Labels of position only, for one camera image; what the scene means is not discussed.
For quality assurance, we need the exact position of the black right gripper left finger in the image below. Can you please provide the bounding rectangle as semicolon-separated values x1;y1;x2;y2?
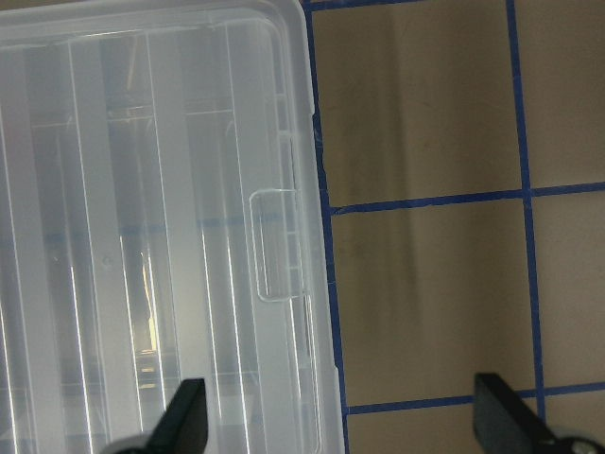
145;378;209;454

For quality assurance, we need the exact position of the clear plastic box lid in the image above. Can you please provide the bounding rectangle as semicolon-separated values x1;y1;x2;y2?
1;1;344;453

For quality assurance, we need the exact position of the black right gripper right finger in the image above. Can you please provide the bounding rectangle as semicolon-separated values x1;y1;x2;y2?
474;373;560;454

